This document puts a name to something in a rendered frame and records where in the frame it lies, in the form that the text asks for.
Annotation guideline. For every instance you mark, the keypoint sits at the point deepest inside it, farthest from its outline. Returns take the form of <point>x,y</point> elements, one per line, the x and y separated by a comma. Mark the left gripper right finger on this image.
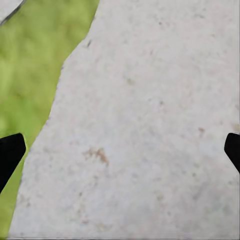
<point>232,149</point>

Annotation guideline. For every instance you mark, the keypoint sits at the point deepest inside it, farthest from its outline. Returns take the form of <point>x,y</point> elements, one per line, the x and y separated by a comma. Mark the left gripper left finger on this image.
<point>12,150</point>

